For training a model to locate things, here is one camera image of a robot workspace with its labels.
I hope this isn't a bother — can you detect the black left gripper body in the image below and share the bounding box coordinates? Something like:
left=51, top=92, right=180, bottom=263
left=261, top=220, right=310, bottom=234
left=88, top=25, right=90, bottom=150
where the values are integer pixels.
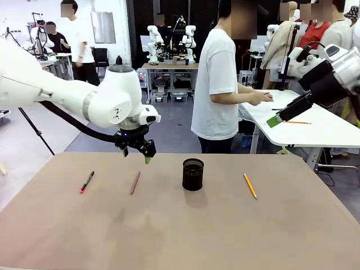
left=118, top=125, right=150, bottom=151

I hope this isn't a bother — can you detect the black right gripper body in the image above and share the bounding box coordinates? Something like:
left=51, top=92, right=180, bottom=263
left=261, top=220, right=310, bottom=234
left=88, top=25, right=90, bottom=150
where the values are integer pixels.
left=297, top=60, right=352, bottom=107

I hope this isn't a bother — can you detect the reddish brown pen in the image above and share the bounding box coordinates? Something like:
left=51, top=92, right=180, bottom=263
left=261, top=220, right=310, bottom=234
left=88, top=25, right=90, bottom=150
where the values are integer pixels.
left=130, top=171, right=141, bottom=195

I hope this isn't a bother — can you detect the black marker with pink cap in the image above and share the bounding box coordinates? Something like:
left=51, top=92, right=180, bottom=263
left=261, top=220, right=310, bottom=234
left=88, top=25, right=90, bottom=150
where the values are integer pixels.
left=79, top=170, right=95, bottom=195

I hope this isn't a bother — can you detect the person's right forearm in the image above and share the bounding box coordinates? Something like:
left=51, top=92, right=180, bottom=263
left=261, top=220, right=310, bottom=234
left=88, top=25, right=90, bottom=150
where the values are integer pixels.
left=210, top=85, right=253, bottom=106

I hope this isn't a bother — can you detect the black mesh pen holder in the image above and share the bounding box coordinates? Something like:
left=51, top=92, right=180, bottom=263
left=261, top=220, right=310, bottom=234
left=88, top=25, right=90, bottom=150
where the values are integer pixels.
left=182, top=157, right=205, bottom=191

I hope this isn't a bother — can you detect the person's right hand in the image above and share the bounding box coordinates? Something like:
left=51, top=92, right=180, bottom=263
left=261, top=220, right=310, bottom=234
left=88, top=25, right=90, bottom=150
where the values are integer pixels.
left=249, top=89, right=268, bottom=107

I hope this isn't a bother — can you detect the white side table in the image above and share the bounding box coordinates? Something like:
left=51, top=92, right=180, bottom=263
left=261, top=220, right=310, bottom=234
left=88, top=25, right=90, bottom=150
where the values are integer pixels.
left=238, top=88, right=360, bottom=149

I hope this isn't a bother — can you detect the grey storage bin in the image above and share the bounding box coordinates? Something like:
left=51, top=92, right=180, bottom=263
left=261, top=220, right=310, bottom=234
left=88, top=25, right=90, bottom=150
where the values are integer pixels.
left=151, top=91, right=169, bottom=104
left=170, top=91, right=188, bottom=104

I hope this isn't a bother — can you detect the black garment rack pole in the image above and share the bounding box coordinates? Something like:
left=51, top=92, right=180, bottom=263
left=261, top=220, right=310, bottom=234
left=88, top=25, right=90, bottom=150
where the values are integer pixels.
left=280, top=24, right=299, bottom=91

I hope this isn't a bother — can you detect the silver mesh cloth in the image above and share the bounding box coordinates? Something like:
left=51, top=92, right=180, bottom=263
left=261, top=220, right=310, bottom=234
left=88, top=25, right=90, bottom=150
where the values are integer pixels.
left=238, top=103, right=255, bottom=122

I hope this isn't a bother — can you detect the white table leg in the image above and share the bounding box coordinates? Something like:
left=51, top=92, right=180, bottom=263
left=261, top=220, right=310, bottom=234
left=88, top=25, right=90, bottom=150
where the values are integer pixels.
left=308, top=146, right=324, bottom=173

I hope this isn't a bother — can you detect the person in light grey shirt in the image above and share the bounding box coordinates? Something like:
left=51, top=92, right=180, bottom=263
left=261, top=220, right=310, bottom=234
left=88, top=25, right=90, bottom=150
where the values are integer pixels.
left=320, top=0, right=356, bottom=54

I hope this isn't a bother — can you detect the person in red T-shirt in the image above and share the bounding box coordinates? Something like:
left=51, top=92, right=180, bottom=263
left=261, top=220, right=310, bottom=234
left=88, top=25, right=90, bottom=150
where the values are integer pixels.
left=298, top=0, right=332, bottom=51

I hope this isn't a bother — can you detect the mannequin in beige coat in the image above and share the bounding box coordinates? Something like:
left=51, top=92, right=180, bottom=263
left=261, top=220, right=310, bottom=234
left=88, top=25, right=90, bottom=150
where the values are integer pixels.
left=260, top=1, right=300, bottom=71

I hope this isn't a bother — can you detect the grey plastic stool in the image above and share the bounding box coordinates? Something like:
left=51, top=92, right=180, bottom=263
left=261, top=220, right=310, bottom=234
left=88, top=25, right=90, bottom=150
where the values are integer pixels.
left=238, top=70, right=254, bottom=85

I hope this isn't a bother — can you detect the white monitor back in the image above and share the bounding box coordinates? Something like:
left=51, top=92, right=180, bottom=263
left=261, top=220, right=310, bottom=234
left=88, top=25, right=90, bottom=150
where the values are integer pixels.
left=250, top=39, right=267, bottom=54

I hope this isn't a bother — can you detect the mannequin with bucket hat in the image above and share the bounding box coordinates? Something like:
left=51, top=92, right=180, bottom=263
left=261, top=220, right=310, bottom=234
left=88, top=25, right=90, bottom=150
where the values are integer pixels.
left=344, top=7, right=360, bottom=29

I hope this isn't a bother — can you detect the wooden top workbench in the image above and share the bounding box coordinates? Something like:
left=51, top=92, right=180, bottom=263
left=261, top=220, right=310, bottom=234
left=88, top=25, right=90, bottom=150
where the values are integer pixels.
left=141, top=62, right=200, bottom=104

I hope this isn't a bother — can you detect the person in white printed T-shirt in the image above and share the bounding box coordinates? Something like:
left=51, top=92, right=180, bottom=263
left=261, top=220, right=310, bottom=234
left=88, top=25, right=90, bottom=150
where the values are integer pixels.
left=191, top=0, right=274, bottom=154

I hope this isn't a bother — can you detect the black tripod stand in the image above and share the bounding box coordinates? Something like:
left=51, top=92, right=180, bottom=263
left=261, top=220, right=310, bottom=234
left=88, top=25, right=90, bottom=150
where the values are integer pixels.
left=18, top=106, right=56, bottom=156

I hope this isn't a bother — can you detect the black office chair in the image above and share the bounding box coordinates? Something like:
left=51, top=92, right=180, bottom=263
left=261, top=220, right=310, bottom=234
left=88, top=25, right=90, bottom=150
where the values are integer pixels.
left=92, top=47, right=110, bottom=75

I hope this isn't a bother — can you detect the person in black shirt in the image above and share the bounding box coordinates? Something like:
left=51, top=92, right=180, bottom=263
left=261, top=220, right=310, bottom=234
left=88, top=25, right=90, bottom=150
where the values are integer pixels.
left=44, top=21, right=71, bottom=54
left=155, top=13, right=173, bottom=53

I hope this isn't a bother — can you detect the person in plain white shirt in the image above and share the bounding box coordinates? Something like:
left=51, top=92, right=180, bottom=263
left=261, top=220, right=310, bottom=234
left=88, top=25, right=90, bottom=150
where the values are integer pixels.
left=60, top=0, right=101, bottom=87

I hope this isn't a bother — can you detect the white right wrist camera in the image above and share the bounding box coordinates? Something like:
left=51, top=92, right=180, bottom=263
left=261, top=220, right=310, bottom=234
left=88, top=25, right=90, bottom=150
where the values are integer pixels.
left=288, top=46, right=324, bottom=79

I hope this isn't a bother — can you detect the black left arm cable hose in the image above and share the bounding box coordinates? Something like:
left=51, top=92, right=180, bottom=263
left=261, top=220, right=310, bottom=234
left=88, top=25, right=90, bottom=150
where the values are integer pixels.
left=39, top=100, right=124, bottom=146

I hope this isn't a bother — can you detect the grey metal wall panel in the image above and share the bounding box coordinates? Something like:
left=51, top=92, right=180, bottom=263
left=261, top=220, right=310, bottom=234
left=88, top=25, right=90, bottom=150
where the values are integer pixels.
left=90, top=11, right=116, bottom=44

